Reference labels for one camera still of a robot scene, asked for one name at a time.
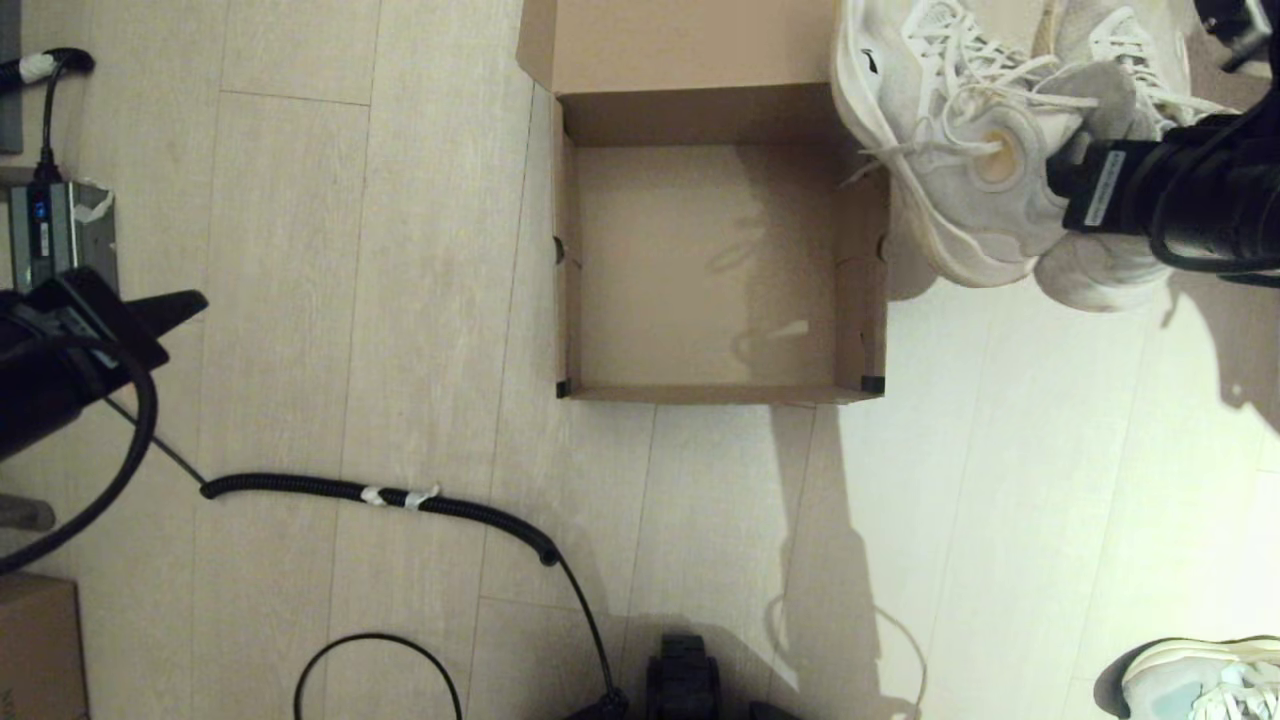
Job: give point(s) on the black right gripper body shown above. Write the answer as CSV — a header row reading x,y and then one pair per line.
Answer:
x,y
1115,190

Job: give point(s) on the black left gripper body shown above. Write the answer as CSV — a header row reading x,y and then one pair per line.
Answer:
x,y
95,335

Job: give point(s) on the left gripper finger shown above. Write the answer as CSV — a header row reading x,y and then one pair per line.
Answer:
x,y
165,312

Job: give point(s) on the white mesh sneaker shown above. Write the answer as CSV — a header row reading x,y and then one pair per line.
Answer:
x,y
1100,275
900,100

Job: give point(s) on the brown cardboard shoe box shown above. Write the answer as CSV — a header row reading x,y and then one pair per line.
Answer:
x,y
700,260

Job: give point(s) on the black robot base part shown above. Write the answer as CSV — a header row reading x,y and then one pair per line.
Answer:
x,y
683,680

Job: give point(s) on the grey power supply unit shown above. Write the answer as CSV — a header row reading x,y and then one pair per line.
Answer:
x,y
50,240

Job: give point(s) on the grey furniture foot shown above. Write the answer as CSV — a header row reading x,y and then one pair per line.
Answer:
x,y
25,513

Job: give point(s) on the dark grey panel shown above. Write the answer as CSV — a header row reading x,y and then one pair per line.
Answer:
x,y
10,80

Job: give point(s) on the plain brown cardboard carton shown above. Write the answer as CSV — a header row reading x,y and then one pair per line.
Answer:
x,y
40,650

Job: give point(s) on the white teal worn sneaker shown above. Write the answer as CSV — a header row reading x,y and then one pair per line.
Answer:
x,y
1190,680

